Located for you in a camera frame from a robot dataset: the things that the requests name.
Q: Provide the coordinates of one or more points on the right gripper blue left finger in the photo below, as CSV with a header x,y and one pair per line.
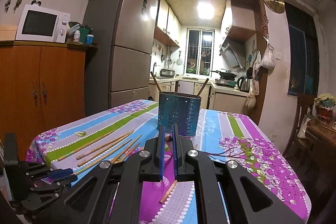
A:
x,y
161,151

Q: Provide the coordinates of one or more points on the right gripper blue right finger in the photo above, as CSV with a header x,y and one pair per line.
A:
x,y
174,145

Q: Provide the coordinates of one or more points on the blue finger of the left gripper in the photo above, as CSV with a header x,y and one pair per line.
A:
x,y
60,174

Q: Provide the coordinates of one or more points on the kitchen window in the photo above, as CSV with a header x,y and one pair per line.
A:
x,y
199,52

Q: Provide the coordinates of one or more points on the blue perforated utensil holder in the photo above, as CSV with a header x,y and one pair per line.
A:
x,y
181,109

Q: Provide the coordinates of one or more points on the floral striped tablecloth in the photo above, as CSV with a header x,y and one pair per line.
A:
x,y
229,172

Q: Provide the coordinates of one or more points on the chopstick standing in holder left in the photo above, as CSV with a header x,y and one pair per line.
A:
x,y
155,81

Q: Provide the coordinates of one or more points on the chopstick standing in holder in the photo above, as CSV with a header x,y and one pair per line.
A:
x,y
202,88
155,81

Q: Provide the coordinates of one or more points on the chopstick standing in holder right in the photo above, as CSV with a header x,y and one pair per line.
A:
x,y
202,88

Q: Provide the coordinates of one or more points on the black wok on stove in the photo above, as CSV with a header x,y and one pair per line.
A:
x,y
226,75

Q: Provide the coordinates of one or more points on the steel electric kettle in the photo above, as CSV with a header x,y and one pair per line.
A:
x,y
243,84

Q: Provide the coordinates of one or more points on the orange wooden cabinet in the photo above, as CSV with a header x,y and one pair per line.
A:
x,y
42,87

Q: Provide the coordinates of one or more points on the steel range hood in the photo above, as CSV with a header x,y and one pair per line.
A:
x,y
234,53

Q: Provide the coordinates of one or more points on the white hanging plastic bag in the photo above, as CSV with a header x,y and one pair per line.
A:
x,y
268,59

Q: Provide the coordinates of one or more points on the grey three-door refrigerator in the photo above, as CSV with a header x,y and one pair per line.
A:
x,y
118,71

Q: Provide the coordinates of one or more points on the green box on cabinet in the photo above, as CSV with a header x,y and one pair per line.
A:
x,y
83,34

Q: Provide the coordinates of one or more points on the dark wooden chair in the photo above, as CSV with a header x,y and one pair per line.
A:
x,y
304,107

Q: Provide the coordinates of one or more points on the ceiling lamp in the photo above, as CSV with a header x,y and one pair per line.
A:
x,y
205,10

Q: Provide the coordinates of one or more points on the white medicine bottle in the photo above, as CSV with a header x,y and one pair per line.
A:
x,y
76,36

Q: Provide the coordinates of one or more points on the dark wooden side table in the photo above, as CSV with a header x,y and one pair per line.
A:
x,y
322,149

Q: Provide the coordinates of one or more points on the white microwave oven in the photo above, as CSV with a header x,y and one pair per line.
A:
x,y
40,24

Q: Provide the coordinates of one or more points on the potted flowers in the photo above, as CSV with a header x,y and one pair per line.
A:
x,y
324,105

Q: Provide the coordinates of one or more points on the penguin figurine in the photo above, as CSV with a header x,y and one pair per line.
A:
x,y
36,2

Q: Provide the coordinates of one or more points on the round gold wall clock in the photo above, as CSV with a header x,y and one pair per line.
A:
x,y
277,6

